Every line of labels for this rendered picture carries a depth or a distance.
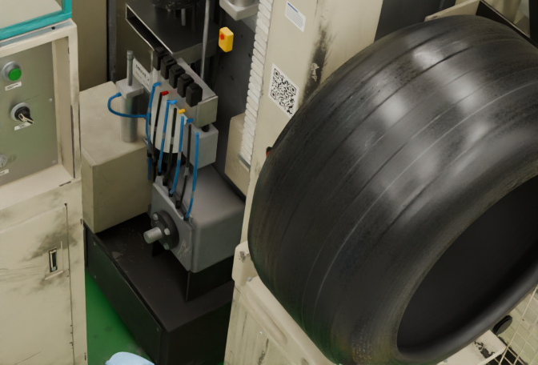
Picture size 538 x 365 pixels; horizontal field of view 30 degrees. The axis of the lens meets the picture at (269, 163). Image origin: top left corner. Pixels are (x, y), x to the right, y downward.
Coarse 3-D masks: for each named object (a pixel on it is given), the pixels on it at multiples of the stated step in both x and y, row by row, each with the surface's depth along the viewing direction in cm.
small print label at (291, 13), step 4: (288, 4) 159; (288, 8) 160; (292, 8) 159; (288, 12) 160; (292, 12) 159; (296, 12) 158; (288, 16) 160; (292, 16) 159; (296, 16) 158; (300, 16) 158; (304, 16) 157; (292, 20) 160; (296, 20) 159; (300, 20) 158; (304, 20) 157; (296, 24) 159; (300, 24) 158; (304, 24) 157; (300, 28) 159
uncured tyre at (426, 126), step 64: (384, 64) 141; (448, 64) 140; (512, 64) 142; (320, 128) 141; (384, 128) 137; (448, 128) 134; (512, 128) 134; (256, 192) 150; (320, 192) 139; (384, 192) 134; (448, 192) 132; (512, 192) 182; (256, 256) 154; (320, 256) 140; (384, 256) 134; (448, 256) 185; (512, 256) 180; (320, 320) 144; (384, 320) 141; (448, 320) 178
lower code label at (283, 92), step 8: (272, 64) 170; (272, 72) 171; (280, 72) 168; (272, 80) 172; (280, 80) 169; (288, 80) 167; (272, 88) 172; (280, 88) 170; (288, 88) 168; (296, 88) 166; (272, 96) 173; (280, 96) 171; (288, 96) 169; (296, 96) 167; (280, 104) 172; (288, 104) 170; (288, 112) 171
